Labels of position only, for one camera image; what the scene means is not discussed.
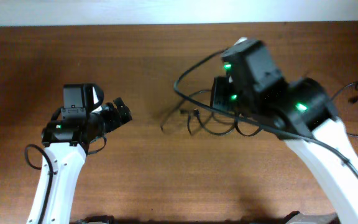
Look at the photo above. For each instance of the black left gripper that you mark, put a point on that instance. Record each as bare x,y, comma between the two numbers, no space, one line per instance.
115,120

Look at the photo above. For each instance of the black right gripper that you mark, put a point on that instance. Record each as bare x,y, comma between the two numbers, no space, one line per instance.
220,94

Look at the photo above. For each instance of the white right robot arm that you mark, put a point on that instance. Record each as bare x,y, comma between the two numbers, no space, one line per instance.
300,113

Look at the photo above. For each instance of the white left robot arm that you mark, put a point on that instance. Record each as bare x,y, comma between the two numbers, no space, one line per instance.
83,119

